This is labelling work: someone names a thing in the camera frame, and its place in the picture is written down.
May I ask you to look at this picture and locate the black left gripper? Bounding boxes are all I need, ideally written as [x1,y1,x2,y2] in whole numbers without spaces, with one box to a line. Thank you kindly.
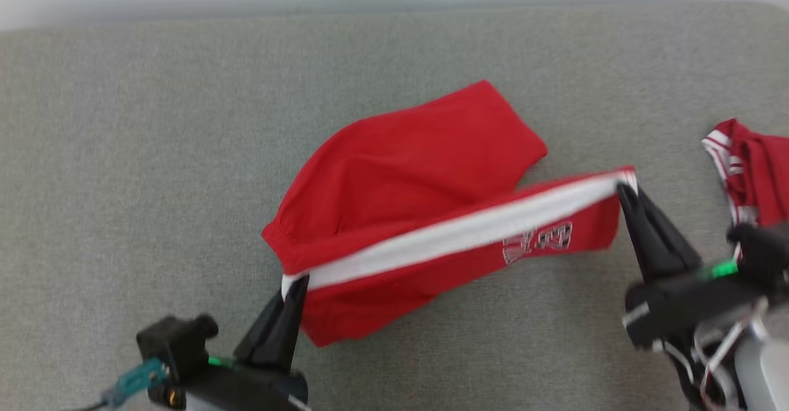
[165,274,311,411]

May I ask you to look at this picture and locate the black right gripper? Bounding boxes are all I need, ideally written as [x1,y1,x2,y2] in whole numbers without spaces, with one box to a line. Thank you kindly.
[616,183,771,351]

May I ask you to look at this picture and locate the red jersey with lettering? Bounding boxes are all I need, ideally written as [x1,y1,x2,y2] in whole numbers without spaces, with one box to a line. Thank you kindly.
[701,118,789,259]

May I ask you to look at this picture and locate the red shorts with white stripe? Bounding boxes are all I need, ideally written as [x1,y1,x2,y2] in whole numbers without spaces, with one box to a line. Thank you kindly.
[261,79,639,348]

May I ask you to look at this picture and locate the teal left camera connector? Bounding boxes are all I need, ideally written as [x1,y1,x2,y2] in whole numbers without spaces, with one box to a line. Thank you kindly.
[100,359,168,407]

